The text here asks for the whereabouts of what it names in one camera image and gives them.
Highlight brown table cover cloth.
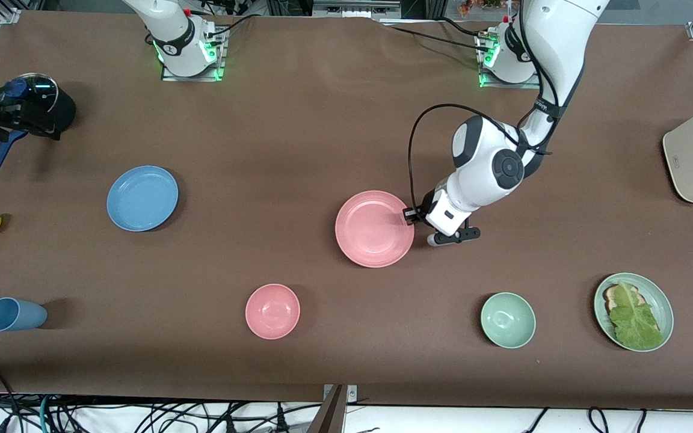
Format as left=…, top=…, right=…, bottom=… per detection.
left=0, top=9, right=693, bottom=411

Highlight green lettuce leaf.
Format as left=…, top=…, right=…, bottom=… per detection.
left=608, top=280, right=665, bottom=351

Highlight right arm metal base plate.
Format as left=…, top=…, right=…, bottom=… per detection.
left=161, top=27, right=227, bottom=82

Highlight green bowl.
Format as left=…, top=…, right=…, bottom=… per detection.
left=480, top=292, right=537, bottom=349

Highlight metal table edge bracket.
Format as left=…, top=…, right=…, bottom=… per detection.
left=322, top=384, right=359, bottom=402

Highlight orange items behind table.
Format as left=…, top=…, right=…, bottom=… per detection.
left=458, top=0, right=519, bottom=16

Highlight black pan with glass lid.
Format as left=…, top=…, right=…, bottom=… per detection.
left=4, top=73, right=59, bottom=118

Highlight pink plate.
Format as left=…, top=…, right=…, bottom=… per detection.
left=334, top=190, right=415, bottom=269

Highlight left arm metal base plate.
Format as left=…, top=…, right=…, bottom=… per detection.
left=478, top=33, right=543, bottom=90

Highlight green plate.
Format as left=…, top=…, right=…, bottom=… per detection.
left=593, top=272, right=674, bottom=352

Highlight blue plate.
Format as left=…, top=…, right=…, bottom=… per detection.
left=106, top=165, right=179, bottom=232

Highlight pink bowl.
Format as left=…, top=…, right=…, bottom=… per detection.
left=245, top=284, right=301, bottom=340

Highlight dark pole under table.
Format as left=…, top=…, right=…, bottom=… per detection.
left=306, top=385, right=348, bottom=433

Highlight blue cup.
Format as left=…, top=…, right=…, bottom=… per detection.
left=0, top=297, right=48, bottom=333

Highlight toasted bread slice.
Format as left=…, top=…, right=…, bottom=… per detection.
left=602, top=284, right=648, bottom=313

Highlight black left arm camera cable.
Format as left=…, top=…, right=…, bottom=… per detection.
left=407, top=0, right=564, bottom=212

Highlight black base cable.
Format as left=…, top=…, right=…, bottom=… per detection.
left=204, top=12, right=264, bottom=40
left=380, top=23, right=487, bottom=52
left=440, top=16, right=493, bottom=38

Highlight grey box behind table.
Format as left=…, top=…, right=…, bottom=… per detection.
left=312, top=0, right=402, bottom=20

